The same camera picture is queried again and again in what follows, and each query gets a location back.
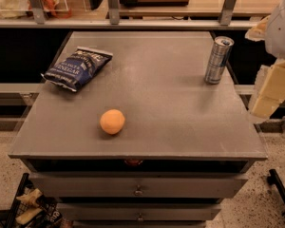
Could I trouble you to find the silver redbull can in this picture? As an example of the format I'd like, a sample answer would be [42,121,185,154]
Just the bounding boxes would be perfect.
[204,36,234,85]

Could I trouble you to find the drawer knob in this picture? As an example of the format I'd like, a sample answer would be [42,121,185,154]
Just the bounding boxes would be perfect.
[133,185,143,197]
[137,214,144,222]

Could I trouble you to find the orange fruit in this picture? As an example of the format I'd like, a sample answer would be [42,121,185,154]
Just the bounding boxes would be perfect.
[100,109,125,135]

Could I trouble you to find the upper drawer knob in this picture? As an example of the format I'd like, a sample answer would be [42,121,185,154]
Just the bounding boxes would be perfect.
[133,185,143,197]

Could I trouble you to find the metal shelf rack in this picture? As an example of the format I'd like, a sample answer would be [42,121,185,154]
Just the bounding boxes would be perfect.
[0,0,285,30]

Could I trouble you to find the black metal stand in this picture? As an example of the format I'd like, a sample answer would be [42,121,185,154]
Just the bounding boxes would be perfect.
[267,169,285,204]

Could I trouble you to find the lower drawer knob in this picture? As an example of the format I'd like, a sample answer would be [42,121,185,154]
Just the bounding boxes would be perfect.
[137,214,144,222]

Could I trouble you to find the black wire basket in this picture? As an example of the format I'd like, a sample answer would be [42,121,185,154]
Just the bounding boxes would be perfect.
[4,173,73,228]

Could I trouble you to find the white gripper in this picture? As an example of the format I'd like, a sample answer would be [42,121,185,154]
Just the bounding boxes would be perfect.
[245,0,285,119]

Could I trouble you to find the grey drawer cabinet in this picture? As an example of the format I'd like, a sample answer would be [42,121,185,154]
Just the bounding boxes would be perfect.
[9,31,267,228]

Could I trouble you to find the blue chip bag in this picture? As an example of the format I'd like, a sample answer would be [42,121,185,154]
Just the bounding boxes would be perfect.
[42,47,113,92]

